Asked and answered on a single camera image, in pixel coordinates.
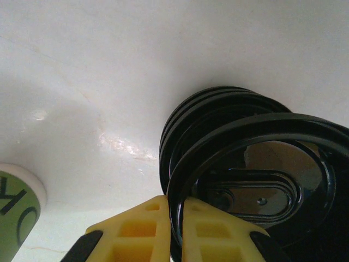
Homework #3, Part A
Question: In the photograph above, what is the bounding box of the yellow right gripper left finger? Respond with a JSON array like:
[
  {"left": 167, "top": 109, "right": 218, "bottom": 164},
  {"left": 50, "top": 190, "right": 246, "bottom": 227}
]
[{"left": 60, "top": 194, "right": 172, "bottom": 262}]

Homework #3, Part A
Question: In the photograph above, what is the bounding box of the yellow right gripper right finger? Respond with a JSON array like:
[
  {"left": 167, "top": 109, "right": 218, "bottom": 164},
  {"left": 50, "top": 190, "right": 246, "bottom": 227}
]
[{"left": 181, "top": 197, "right": 290, "bottom": 262}]

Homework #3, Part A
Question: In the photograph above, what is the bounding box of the green paper coffee cup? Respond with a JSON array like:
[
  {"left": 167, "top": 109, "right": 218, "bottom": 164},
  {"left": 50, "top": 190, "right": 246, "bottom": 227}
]
[{"left": 0, "top": 163, "right": 47, "bottom": 262}]

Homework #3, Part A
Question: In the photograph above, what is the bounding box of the black plastic cup lid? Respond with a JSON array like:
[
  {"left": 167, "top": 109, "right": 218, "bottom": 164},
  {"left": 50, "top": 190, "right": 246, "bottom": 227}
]
[{"left": 166, "top": 112, "right": 349, "bottom": 262}]

